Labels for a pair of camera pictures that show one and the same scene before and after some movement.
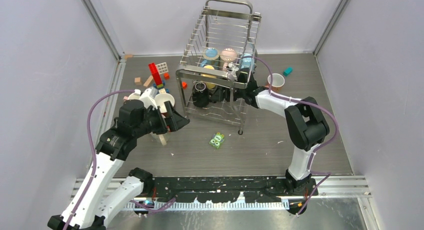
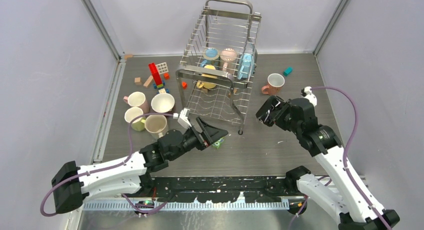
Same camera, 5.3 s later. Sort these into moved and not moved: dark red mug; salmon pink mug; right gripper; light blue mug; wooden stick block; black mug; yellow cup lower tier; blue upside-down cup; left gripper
Moved: right gripper; left gripper; black mug
Not moved: blue upside-down cup; yellow cup lower tier; wooden stick block; dark red mug; light blue mug; salmon pink mug
